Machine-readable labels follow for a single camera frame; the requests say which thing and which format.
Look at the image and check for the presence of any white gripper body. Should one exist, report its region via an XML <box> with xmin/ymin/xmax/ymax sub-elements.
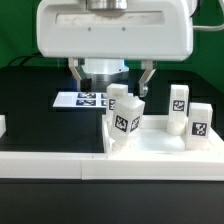
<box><xmin>36</xmin><ymin>0</ymin><xmax>193</xmax><ymax>61</ymax></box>

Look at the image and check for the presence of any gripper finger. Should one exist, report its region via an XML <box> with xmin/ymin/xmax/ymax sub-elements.
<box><xmin>138</xmin><ymin>60</ymin><xmax>156</xmax><ymax>97</ymax></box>
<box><xmin>68</xmin><ymin>58</ymin><xmax>92</xmax><ymax>91</ymax></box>

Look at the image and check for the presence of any white square table top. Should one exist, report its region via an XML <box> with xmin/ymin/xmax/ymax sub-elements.
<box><xmin>101</xmin><ymin>114</ymin><xmax>224</xmax><ymax>158</ymax></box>

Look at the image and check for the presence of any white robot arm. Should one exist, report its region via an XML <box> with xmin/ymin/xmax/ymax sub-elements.
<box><xmin>36</xmin><ymin>0</ymin><xmax>196</xmax><ymax>89</ymax></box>

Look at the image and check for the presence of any white marker sheet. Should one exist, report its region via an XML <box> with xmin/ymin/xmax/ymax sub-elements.
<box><xmin>53</xmin><ymin>92</ymin><xmax>107</xmax><ymax>108</ymax></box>

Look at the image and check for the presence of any white U-shaped fence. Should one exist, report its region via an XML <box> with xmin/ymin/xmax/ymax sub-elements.
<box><xmin>0</xmin><ymin>114</ymin><xmax>224</xmax><ymax>181</ymax></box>

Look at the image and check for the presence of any black cable bundle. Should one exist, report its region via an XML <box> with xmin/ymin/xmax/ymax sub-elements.
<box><xmin>7</xmin><ymin>53</ymin><xmax>44</xmax><ymax>68</ymax></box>

